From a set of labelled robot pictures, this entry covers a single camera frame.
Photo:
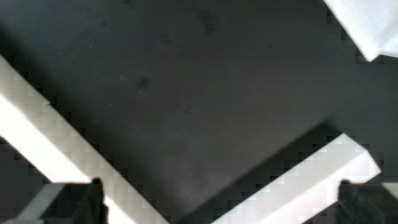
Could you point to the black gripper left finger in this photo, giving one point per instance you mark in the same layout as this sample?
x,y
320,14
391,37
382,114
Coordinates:
x,y
66,204

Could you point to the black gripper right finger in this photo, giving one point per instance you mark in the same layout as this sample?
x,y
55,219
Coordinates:
x,y
368,202

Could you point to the white drawer housing box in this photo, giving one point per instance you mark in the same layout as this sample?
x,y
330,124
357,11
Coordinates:
x,y
368,19

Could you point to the white U-shaped fence frame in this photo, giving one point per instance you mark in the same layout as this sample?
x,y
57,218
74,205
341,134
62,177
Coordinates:
x,y
289,200

